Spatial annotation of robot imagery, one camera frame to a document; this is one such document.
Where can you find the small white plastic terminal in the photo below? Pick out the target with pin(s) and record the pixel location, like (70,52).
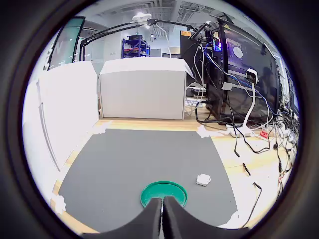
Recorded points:
(203,179)

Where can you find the round green lid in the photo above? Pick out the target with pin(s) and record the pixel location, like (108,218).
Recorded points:
(159,189)

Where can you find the white tape piece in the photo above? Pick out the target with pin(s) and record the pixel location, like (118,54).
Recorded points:
(205,132)
(59,204)
(230,220)
(101,128)

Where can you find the dark grey mat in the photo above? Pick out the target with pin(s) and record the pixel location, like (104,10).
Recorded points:
(139,159)

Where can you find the white power strip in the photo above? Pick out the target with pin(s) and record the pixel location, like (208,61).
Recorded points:
(234,133)

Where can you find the small red object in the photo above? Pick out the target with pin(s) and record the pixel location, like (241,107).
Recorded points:
(264,134)

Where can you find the white folded partition board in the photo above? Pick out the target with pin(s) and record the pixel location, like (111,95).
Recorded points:
(142,92)

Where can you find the small grey adapter box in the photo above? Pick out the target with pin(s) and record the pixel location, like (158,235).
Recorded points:
(226,86)

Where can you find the black cabinet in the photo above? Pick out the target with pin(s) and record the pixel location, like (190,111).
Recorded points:
(188,47)

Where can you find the black computer tower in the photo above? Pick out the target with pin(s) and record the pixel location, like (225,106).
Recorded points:
(264,64)

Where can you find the blue metal shelf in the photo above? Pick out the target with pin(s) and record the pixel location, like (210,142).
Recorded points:
(123,47)

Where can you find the green glass door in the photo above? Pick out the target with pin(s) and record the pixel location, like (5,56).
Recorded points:
(67,44)

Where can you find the white ceiling lamp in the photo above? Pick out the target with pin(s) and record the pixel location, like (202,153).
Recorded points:
(140,17)

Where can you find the white camera on stand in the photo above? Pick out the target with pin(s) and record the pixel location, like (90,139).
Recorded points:
(251,74)

